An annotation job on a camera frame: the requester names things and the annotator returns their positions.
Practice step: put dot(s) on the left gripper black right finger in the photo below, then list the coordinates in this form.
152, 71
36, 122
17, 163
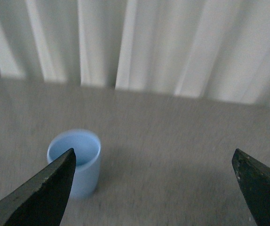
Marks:
253, 178

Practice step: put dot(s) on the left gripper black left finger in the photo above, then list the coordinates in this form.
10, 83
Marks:
41, 201

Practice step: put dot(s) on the light blue plastic cup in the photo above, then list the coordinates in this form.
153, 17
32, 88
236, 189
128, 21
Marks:
87, 148

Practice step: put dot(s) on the white pleated curtain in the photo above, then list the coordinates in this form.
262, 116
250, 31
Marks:
215, 49

